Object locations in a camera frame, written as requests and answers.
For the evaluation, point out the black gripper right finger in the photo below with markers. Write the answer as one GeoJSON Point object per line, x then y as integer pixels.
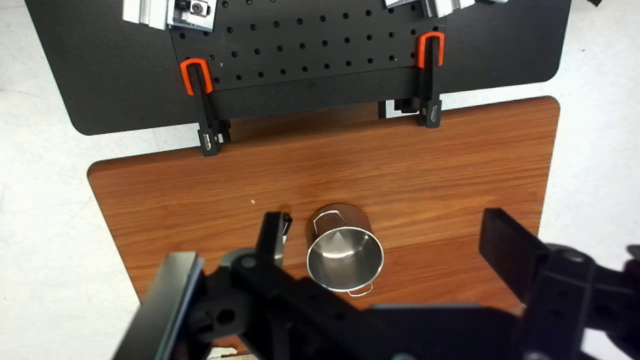
{"type": "Point", "coordinates": [510, 247]}

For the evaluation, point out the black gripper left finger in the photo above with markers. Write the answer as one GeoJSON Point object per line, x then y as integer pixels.
{"type": "Point", "coordinates": [162, 300]}

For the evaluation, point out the small stainless steel pot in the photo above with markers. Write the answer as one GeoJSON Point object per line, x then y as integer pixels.
{"type": "Point", "coordinates": [343, 257]}

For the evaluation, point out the orange and black bar clamp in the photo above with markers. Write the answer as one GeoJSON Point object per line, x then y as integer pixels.
{"type": "Point", "coordinates": [212, 123]}
{"type": "Point", "coordinates": [428, 101]}

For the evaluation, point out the black perforated breadboard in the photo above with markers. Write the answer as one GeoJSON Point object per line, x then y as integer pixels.
{"type": "Point", "coordinates": [121, 73]}

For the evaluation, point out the aluminium extrusion rail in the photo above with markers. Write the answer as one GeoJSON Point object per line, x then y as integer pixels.
{"type": "Point", "coordinates": [150, 13]}
{"type": "Point", "coordinates": [442, 7]}

